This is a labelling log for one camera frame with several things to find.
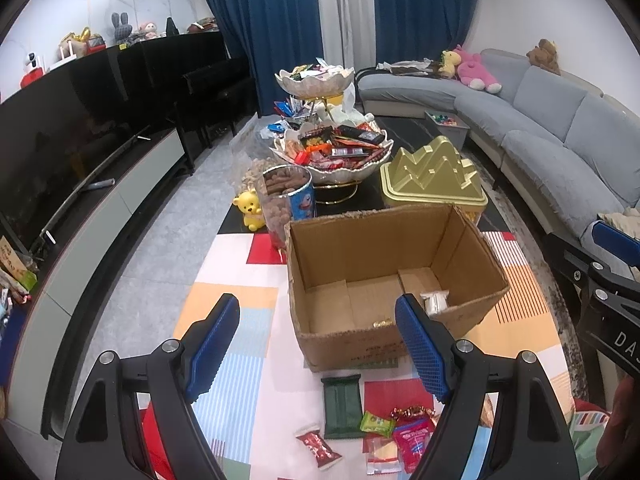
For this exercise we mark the grey bunny plush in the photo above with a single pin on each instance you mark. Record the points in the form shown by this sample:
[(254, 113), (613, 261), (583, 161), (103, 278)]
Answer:
[(122, 27)]

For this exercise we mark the gold gift basket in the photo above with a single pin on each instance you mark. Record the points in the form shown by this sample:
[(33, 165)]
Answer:
[(82, 40)]

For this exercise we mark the clear bag of nuts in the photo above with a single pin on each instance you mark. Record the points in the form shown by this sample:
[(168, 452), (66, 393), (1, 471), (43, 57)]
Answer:
[(252, 172)]

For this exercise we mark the person's right hand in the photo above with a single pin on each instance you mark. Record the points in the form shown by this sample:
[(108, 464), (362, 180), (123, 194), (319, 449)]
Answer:
[(625, 425)]

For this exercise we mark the grey television cabinet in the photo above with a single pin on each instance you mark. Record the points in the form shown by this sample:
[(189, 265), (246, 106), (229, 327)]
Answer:
[(100, 220)]

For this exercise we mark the black television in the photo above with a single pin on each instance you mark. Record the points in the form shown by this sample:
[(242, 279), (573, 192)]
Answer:
[(60, 130)]

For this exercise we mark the red box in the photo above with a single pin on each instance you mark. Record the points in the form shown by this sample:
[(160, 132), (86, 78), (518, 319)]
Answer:
[(32, 79)]

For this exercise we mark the colourful patchwork mat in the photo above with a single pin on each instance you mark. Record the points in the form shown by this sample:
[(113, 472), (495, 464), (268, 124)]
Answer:
[(250, 410)]

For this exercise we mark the brown cardboard box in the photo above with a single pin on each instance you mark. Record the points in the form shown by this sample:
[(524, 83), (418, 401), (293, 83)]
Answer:
[(360, 240)]

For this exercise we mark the pile of assorted snack packets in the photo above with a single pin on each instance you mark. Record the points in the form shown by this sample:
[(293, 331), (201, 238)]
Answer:
[(312, 71), (340, 147)]

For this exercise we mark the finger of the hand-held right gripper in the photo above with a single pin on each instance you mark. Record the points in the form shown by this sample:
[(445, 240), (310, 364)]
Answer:
[(617, 240), (570, 255)]

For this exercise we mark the small white camera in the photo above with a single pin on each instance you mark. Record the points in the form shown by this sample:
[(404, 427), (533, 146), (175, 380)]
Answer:
[(33, 62)]

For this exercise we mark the black piano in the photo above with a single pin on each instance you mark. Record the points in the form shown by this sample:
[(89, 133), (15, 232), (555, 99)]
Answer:
[(190, 75)]

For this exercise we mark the yellow bear toy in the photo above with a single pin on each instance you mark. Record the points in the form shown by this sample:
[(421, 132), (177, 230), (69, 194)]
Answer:
[(248, 210)]

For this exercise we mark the small white snack packet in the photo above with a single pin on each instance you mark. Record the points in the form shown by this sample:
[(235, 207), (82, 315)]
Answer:
[(436, 304)]

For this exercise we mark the striped colourful cloth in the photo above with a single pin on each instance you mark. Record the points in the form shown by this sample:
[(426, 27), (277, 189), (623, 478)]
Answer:
[(590, 430)]

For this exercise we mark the grey speckled rug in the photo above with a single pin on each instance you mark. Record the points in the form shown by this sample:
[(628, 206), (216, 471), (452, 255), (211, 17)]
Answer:
[(547, 345)]

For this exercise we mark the red gold candy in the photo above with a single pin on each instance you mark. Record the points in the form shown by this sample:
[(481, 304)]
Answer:
[(410, 411)]

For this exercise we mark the pink plush toy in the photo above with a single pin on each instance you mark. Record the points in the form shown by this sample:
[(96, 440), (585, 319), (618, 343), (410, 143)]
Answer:
[(475, 70)]

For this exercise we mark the yellow plush toy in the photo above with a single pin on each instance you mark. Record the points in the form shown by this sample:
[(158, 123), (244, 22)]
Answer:
[(450, 62)]

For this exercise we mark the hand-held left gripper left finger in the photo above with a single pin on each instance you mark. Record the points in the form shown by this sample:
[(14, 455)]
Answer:
[(215, 345)]

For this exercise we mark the pink red snack packet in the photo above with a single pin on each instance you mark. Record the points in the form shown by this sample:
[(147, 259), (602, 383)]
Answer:
[(412, 442)]

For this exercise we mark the clear packet with yellow wafer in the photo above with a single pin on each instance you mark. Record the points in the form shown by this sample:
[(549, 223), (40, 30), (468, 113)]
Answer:
[(382, 455)]

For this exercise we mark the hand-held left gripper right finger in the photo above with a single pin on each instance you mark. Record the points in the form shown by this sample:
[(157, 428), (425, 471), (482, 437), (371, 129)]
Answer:
[(420, 350)]

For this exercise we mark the gold mountain shaped box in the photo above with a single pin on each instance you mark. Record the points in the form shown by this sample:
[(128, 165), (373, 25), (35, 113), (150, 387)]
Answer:
[(430, 175)]

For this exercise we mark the beige cloth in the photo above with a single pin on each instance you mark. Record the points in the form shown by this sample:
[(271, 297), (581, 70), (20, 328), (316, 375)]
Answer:
[(625, 215)]

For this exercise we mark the white sheer curtain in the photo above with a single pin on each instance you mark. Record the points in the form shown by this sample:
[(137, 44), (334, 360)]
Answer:
[(345, 10)]

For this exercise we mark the blue curtain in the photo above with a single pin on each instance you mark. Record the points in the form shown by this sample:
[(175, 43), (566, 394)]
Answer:
[(260, 20), (425, 5)]

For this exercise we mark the scattered snack packets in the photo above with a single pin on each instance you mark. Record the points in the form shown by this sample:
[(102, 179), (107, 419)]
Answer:
[(287, 115)]

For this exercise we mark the red brown ornament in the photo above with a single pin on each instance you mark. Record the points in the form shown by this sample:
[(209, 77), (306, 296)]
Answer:
[(202, 24)]

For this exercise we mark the white tiered lotus snack stand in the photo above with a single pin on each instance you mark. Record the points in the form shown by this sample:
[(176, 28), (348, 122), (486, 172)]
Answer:
[(320, 87)]

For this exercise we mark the light green snack packet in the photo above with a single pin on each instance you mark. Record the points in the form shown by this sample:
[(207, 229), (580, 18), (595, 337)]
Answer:
[(377, 423)]

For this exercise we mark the brown teddy bear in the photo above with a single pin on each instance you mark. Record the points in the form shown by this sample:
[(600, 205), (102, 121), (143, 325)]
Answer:
[(545, 55)]

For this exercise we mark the grey storage bin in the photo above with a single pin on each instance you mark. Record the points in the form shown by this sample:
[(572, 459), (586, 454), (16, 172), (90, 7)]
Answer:
[(455, 135)]

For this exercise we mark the small gold candy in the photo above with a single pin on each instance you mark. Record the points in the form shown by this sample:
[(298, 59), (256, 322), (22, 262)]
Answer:
[(382, 321)]

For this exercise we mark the clear nut jar blue label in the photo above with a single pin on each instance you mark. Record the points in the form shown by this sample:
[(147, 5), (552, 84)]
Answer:
[(280, 200)]

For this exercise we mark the black metronome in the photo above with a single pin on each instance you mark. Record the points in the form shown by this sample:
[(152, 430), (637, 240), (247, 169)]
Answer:
[(171, 26)]

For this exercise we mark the white plastic bag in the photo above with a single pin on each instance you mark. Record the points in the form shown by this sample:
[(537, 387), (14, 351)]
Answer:
[(350, 102)]

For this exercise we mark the pink doll plush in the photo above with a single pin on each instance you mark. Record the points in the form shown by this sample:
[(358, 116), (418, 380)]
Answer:
[(148, 30)]

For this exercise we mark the clutter of small packets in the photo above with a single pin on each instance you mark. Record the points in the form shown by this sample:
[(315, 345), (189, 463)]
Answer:
[(17, 275)]

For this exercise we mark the grey sofa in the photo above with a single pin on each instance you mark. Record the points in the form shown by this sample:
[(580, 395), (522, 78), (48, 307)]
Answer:
[(550, 110)]

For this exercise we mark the dark cloth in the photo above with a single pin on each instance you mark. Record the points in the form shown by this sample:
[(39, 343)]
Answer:
[(407, 67)]

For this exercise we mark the dark green snack packet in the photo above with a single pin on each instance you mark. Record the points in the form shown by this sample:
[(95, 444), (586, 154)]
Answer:
[(342, 405)]

